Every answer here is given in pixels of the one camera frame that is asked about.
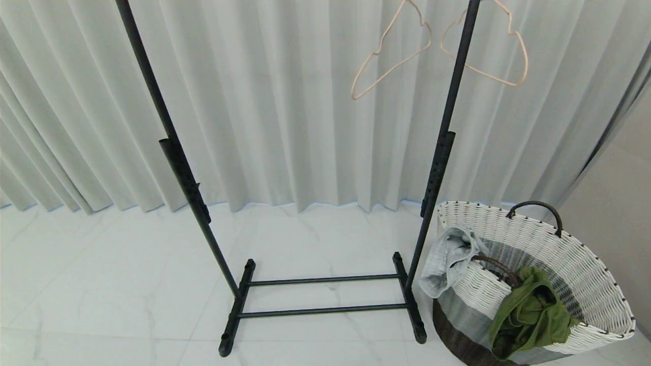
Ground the pale grey garment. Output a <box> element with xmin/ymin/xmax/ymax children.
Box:
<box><xmin>419</xmin><ymin>226</ymin><xmax>490</xmax><ymax>299</ymax></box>

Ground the pink clothes hanger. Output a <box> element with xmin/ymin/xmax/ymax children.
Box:
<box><xmin>440</xmin><ymin>0</ymin><xmax>528</xmax><ymax>87</ymax></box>
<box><xmin>350</xmin><ymin>0</ymin><xmax>433</xmax><ymax>101</ymax></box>

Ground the white laundry basket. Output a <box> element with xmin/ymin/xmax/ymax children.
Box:
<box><xmin>432</xmin><ymin>201</ymin><xmax>636</xmax><ymax>366</ymax></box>

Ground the green printed shirt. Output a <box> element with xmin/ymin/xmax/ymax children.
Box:
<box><xmin>488</xmin><ymin>266</ymin><xmax>580</xmax><ymax>360</ymax></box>

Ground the black clothes rack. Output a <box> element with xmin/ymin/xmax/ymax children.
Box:
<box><xmin>114</xmin><ymin>0</ymin><xmax>481</xmax><ymax>357</ymax></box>

